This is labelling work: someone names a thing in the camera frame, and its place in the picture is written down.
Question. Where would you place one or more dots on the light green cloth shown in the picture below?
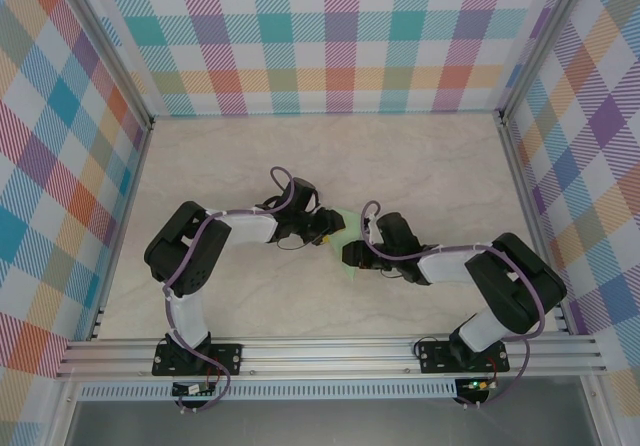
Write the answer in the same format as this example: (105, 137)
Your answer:
(351, 228)

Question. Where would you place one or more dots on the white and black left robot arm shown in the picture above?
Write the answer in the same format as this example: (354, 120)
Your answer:
(250, 226)

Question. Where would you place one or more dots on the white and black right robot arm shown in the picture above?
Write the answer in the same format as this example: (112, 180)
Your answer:
(445, 267)

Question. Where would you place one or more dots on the small right circuit board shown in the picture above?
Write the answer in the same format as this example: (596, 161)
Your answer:
(477, 385)

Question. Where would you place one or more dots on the small circuit board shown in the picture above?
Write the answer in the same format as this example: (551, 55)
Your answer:
(192, 390)
(477, 385)

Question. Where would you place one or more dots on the grey metal shelf plate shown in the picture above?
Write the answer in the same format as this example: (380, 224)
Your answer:
(325, 423)

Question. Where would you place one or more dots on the small left circuit board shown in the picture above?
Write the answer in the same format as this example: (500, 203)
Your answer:
(192, 390)

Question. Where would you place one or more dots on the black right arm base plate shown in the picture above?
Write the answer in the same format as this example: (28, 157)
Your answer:
(435, 356)

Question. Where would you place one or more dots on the aluminium mounting rail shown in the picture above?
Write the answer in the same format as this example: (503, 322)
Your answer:
(325, 356)

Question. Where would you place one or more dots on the aluminium side rail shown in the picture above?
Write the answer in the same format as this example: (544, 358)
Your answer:
(522, 186)
(140, 158)

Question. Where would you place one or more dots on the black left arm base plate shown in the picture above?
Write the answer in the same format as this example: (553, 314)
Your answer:
(225, 356)

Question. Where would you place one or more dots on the aluminium frame leg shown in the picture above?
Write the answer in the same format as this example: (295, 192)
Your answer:
(595, 411)
(62, 416)

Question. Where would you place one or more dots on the aluminium frame post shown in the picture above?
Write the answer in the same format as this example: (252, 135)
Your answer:
(540, 41)
(105, 46)

